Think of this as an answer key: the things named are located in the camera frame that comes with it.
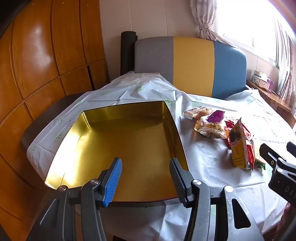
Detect wooden side table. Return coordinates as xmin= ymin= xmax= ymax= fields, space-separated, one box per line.
xmin=246 ymin=80 xmax=292 ymax=113

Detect red snack packet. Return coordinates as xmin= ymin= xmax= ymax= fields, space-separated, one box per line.
xmin=245 ymin=138 xmax=256 ymax=168
xmin=224 ymin=119 xmax=251 ymax=139

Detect wooden wardrobe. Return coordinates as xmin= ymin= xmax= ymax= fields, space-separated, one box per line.
xmin=0 ymin=0 xmax=110 ymax=241

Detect gold tin box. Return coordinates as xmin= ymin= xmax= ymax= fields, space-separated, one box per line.
xmin=44 ymin=101 xmax=189 ymax=203

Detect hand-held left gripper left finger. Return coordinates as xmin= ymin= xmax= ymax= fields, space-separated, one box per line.
xmin=26 ymin=158 xmax=123 ymax=241

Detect window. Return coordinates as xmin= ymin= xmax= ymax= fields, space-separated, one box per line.
xmin=215 ymin=0 xmax=292 ymax=65

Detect yellow gold snack packet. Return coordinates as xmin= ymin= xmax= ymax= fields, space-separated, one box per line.
xmin=228 ymin=118 xmax=255 ymax=171

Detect black rolled mat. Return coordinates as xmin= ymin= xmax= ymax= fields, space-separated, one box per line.
xmin=120 ymin=31 xmax=138 ymax=77

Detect person's right hand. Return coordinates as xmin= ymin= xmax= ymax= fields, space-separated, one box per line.
xmin=281 ymin=202 xmax=296 ymax=234

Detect orange-edged clear snack packet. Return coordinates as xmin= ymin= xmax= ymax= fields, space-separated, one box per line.
xmin=194 ymin=117 xmax=228 ymax=139

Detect tissue box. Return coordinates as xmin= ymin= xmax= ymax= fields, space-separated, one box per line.
xmin=253 ymin=70 xmax=273 ymax=93

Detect dark brown stool seat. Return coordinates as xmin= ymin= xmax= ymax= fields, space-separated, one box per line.
xmin=20 ymin=94 xmax=81 ymax=153

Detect green-edged cracker packet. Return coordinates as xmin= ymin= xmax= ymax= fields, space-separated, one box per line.
xmin=254 ymin=152 xmax=266 ymax=171

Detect purple snack packet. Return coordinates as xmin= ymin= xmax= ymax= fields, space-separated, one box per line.
xmin=206 ymin=110 xmax=225 ymax=123

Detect floral curtain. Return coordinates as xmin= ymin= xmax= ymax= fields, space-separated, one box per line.
xmin=190 ymin=0 xmax=236 ymax=47
xmin=275 ymin=21 xmax=296 ymax=107

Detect pastry snack packet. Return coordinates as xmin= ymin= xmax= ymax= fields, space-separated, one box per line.
xmin=183 ymin=106 xmax=213 ymax=120

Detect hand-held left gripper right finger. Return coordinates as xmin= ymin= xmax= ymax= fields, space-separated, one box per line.
xmin=169 ymin=158 xmax=266 ymax=241

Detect white plastic tablecloth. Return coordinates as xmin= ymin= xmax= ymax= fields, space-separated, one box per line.
xmin=26 ymin=71 xmax=296 ymax=241

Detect grey yellow blue chair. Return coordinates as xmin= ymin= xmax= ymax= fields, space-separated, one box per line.
xmin=134 ymin=36 xmax=247 ymax=100

